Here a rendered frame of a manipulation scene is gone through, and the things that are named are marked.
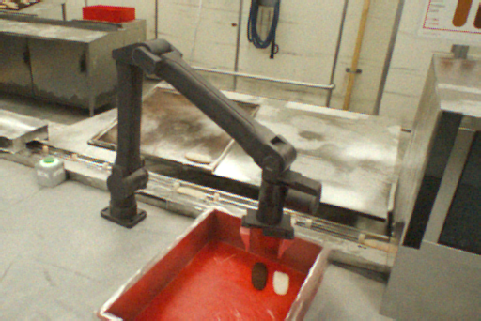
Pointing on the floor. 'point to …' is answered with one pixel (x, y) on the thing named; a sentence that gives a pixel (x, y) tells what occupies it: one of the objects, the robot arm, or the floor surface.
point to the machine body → (38, 121)
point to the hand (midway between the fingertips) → (263, 251)
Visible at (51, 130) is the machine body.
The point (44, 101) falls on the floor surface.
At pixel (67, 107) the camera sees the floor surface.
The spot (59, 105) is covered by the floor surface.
